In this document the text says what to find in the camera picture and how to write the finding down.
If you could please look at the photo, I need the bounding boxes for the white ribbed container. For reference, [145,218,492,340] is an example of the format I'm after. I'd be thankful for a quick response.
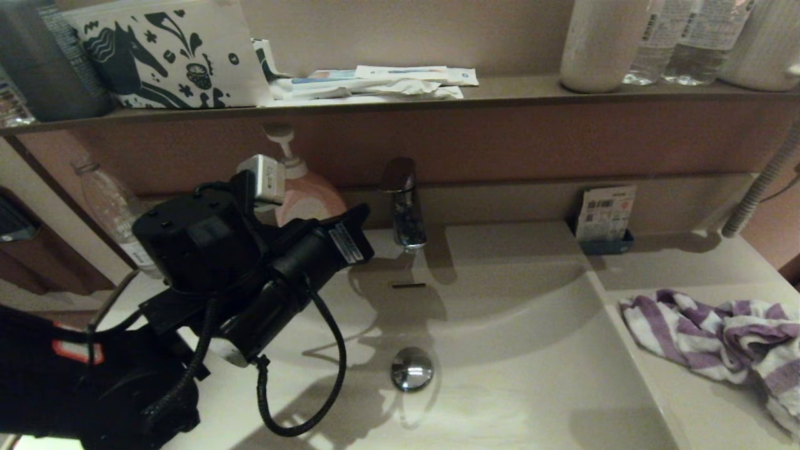
[717,0,800,92]

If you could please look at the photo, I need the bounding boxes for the small card in blue holder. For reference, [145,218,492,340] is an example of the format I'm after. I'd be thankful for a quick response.
[576,185,637,243]

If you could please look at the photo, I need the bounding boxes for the dark brown panel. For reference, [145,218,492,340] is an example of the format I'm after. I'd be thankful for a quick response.
[0,241,118,296]

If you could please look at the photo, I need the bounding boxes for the dark grey cylinder container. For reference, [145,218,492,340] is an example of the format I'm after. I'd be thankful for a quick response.
[0,0,113,123]

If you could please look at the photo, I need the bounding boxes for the chrome lever faucet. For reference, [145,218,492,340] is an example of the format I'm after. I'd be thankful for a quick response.
[379,157,428,251]

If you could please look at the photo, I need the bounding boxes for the clear plastic packet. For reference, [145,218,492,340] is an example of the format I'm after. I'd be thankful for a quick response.
[0,62,35,128]

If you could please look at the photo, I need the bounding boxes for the black braided cable loop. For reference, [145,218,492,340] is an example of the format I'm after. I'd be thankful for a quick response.
[253,275,348,438]

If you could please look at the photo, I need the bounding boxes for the white horse print bag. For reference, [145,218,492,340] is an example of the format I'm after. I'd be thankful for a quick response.
[62,0,274,109]

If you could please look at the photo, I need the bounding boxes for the white tubes and packets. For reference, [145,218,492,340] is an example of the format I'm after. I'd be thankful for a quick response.
[269,77,464,104]

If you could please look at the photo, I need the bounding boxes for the grey corrugated hose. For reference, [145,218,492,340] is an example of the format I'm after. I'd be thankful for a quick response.
[721,125,800,239]

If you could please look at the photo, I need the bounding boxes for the tan metal rail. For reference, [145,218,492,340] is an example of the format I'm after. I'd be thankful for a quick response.
[87,270,141,329]

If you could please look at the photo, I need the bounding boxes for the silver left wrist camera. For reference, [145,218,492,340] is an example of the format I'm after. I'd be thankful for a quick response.
[236,154,287,206]

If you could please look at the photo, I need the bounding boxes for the small blue tray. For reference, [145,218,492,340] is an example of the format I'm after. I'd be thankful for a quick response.
[567,216,635,256]

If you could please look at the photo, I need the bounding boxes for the long white toothbrush packet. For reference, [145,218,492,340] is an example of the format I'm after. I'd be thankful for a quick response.
[355,65,479,87]

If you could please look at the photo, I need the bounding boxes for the white ceramic sink basin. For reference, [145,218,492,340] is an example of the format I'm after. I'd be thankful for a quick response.
[159,222,679,450]

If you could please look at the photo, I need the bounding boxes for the purple white striped towel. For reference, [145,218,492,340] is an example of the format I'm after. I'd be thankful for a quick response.
[617,288,800,438]

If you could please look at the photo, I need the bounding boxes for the dark object blue rim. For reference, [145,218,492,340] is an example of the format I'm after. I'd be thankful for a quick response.
[0,187,38,243]

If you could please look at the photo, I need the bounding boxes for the white ceramic bottle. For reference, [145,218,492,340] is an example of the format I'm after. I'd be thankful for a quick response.
[560,0,652,94]

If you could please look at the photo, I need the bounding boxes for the small white green box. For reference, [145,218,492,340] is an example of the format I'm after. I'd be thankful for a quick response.
[251,39,293,81]

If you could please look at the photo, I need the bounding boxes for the blue white toothbrush packet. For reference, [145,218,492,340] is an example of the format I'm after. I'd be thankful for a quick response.
[292,69,376,85]

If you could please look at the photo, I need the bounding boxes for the clear plastic water bottle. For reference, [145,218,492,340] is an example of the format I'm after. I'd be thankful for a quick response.
[622,0,683,86]
[661,0,754,86]
[71,156,163,279]

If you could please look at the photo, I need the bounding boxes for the chrome drain stopper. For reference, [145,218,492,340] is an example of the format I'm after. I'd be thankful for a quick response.
[391,347,434,393]

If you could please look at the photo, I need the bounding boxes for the pink soap pump bottle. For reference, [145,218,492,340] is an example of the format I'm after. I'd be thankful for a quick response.
[262,124,348,227]

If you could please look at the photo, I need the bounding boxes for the brown wall shelf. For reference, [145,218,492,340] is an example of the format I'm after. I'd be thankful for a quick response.
[0,74,800,137]

